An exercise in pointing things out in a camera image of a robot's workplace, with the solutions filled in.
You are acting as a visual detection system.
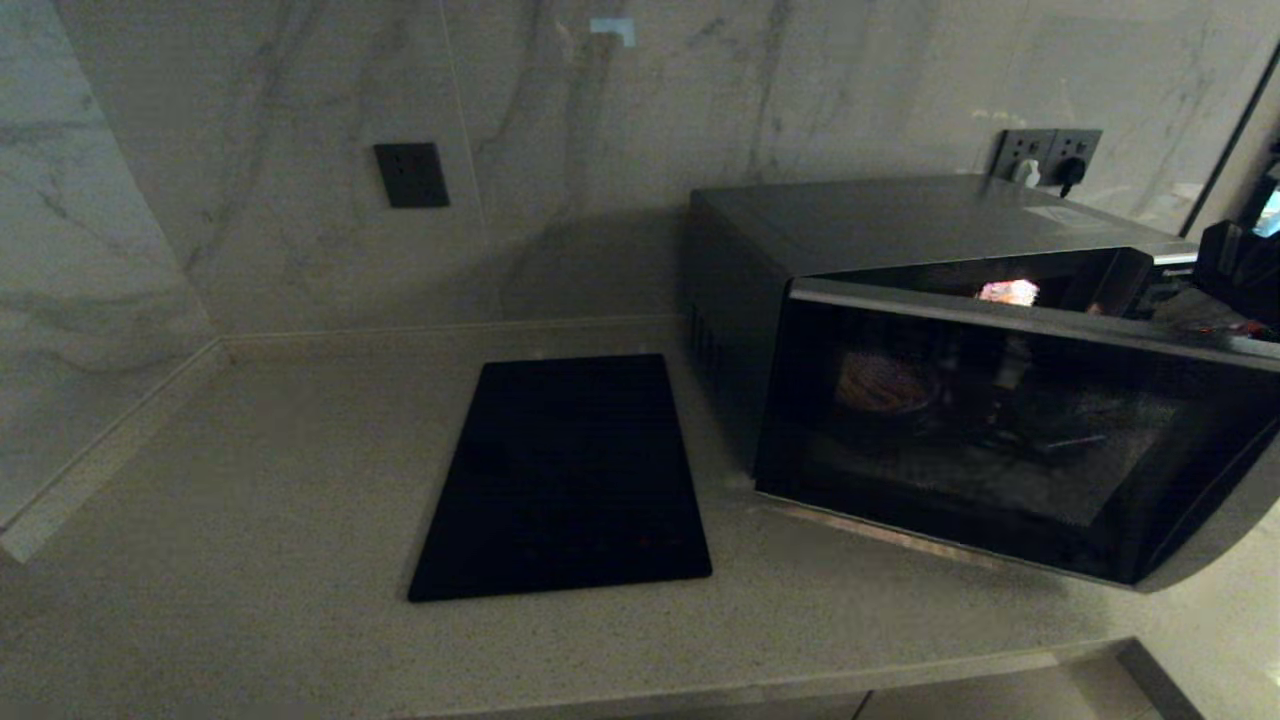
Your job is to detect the dark glass microwave door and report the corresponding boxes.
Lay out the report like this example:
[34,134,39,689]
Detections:
[753,278,1280,594]

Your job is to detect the purple plate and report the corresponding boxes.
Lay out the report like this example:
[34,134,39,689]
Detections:
[836,350,943,417]

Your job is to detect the black induction cooktop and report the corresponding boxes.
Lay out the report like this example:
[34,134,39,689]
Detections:
[407,353,714,604]

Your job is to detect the black window frame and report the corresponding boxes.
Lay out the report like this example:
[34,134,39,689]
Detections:
[1240,165,1280,233]

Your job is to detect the dark single wall socket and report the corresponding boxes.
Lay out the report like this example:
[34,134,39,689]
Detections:
[373,142,450,209]

